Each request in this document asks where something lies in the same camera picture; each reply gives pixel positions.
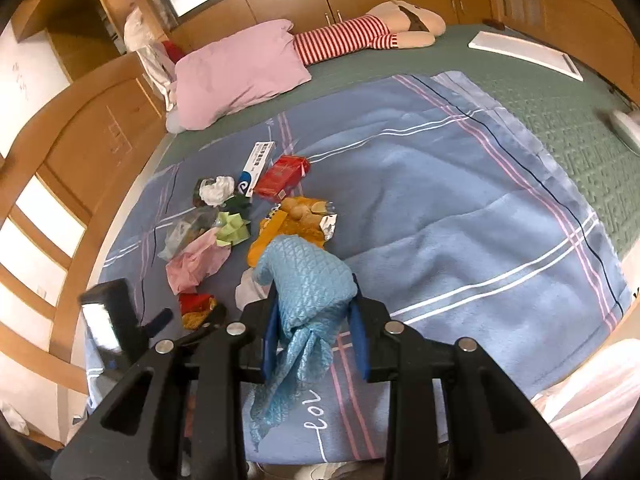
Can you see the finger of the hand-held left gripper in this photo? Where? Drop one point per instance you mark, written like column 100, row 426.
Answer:
column 159, row 321

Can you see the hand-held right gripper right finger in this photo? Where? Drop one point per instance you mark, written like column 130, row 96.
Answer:
column 359, row 340

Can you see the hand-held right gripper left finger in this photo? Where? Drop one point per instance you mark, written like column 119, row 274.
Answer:
column 272, row 340

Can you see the light blue quilted cloth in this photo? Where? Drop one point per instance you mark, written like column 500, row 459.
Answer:
column 305, row 280

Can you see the white plastic bin bag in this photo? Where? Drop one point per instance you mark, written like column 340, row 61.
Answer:
column 590, row 400

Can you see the red and yellow wrapper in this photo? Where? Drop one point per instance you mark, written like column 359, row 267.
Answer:
column 196, row 310

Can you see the pink plastic bag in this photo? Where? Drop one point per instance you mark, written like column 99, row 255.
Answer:
column 195, row 260

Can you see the clear plastic bag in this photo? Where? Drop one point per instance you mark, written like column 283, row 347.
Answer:
column 185, row 232

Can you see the light green paper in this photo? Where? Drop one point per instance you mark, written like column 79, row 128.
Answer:
column 232, row 227

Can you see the silver foil wrapper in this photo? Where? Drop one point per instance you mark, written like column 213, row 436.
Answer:
column 328, row 225

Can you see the orange snack bag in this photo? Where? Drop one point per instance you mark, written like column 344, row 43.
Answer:
column 285, row 220

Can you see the crumpled white tissue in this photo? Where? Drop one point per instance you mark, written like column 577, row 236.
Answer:
column 216, row 191

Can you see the red cardboard box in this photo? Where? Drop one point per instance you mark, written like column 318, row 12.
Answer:
column 280, row 176

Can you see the blue plaid blanket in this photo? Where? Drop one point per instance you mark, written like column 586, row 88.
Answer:
column 425, row 185

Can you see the white and blue medicine box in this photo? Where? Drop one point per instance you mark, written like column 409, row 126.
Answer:
column 255, row 165

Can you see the wooden headboard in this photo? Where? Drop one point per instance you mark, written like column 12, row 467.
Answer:
column 90, row 135

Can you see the white cloth pile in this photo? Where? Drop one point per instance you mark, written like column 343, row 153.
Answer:
column 145, row 60

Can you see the pink pillow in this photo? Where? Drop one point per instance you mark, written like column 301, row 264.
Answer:
column 235, row 70

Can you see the red cloth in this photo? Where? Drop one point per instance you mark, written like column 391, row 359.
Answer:
column 173, row 51

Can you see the bed with green bedspread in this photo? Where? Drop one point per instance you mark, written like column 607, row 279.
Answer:
column 525, row 110

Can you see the plush doll in striped dress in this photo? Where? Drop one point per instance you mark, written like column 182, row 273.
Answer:
column 350, row 37

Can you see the white flat board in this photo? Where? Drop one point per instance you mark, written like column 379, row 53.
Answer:
column 525, row 52

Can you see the white plastic device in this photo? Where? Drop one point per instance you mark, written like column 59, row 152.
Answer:
column 625, row 127

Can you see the wooden wall cabinets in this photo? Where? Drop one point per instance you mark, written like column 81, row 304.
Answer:
column 300, row 5

